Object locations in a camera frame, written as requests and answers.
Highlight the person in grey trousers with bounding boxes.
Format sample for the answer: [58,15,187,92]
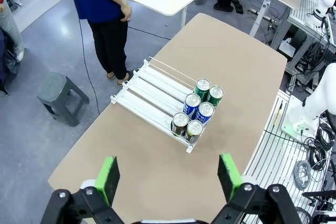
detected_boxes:
[0,0,26,62]

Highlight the grey plastic stool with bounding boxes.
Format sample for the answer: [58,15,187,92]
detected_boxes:
[36,71,90,127]

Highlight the black cable bundle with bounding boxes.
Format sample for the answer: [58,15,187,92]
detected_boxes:
[306,123,336,172]

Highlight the white wire can dispenser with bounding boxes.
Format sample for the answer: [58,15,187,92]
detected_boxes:
[110,56,225,154]

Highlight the black beverage can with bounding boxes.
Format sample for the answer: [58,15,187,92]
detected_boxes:
[171,112,189,137]
[184,120,204,143]

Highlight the green Chilsung soda can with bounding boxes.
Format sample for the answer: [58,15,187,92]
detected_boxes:
[194,78,212,103]
[208,85,225,109]

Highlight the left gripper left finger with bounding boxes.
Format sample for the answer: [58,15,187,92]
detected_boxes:
[40,155,124,224]

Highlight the grey coiled cable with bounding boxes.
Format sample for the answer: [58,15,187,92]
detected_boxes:
[293,159,313,190]

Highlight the person's left hand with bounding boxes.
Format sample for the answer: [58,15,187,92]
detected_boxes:
[120,4,132,23]

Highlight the white slatted robot platform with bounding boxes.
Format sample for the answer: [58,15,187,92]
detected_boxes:
[243,89,336,224]

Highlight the blue Pocari Sweat can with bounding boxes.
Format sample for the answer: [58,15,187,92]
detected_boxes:
[183,93,202,120]
[194,102,215,127]

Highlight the black floor cable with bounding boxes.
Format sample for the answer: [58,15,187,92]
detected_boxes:
[78,18,100,116]
[128,26,171,40]

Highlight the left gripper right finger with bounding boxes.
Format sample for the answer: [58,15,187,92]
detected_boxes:
[209,153,302,224]

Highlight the aluminium profile frame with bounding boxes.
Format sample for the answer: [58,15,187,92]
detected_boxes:
[270,0,336,93]

